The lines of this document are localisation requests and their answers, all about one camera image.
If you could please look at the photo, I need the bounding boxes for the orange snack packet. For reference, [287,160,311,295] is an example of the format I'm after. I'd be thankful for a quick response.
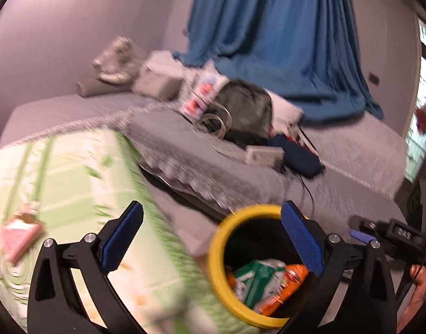
[255,264,309,315]

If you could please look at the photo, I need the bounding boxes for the dark blue pouch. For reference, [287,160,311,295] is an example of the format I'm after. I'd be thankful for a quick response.
[269,134,325,179]

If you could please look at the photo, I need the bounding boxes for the dark green backpack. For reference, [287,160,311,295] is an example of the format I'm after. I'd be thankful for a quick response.
[208,79,274,144]

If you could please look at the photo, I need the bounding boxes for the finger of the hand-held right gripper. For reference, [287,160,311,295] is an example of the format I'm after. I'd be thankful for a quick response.
[349,229,377,245]

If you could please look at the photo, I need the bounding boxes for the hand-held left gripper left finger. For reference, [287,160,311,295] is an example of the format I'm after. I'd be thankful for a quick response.
[26,200,145,334]

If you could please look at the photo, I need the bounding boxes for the grey cushion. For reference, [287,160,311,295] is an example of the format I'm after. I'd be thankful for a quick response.
[131,72,184,101]

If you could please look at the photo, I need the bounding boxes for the white power strip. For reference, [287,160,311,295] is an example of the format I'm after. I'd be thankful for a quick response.
[245,145,285,166]

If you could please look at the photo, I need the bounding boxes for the person's right hand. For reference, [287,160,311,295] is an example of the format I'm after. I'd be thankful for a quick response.
[397,264,426,333]

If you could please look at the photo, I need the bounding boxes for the pink toy block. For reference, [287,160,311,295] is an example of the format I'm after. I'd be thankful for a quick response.
[2,212,44,263]

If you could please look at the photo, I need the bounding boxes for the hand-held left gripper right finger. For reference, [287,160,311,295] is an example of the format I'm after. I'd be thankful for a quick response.
[281,200,398,334]

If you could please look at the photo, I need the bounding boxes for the white pillow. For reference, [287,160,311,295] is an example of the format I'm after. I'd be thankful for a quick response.
[269,92,305,126]

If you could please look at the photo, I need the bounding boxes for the red hanging ornament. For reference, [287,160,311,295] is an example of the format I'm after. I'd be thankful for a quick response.
[413,106,426,135]

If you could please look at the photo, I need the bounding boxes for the blue curtain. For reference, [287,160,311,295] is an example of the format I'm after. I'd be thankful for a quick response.
[173,0,385,121]

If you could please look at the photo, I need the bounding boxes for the green floral tablecloth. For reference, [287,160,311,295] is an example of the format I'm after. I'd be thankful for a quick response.
[0,129,255,334]

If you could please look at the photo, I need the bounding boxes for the window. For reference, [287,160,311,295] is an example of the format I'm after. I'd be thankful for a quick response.
[404,17,426,182]

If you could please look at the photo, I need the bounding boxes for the white tiger plush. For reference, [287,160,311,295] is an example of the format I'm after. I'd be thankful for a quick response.
[92,36,141,85]

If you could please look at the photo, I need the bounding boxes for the yellow rimmed trash bin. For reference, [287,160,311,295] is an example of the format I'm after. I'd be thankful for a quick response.
[206,203,325,329]

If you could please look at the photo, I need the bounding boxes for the white lacy cushion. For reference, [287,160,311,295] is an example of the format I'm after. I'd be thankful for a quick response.
[140,51,186,81]

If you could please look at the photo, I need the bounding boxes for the large green tissue pack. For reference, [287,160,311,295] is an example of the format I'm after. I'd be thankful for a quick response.
[232,259,287,312]

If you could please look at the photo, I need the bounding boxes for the white cable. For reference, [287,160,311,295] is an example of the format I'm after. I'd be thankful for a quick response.
[192,102,248,159]

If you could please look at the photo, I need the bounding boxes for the grey pillow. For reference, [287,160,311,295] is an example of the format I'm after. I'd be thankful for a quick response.
[77,77,130,97]

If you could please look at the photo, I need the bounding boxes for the grey quilted blanket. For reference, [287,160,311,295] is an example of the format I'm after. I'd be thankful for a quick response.
[126,109,408,244]

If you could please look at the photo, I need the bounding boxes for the black cable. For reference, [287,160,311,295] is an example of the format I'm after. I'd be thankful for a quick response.
[286,170,318,213]

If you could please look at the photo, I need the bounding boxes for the grey bed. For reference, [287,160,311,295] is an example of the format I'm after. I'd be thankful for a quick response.
[0,90,408,251]

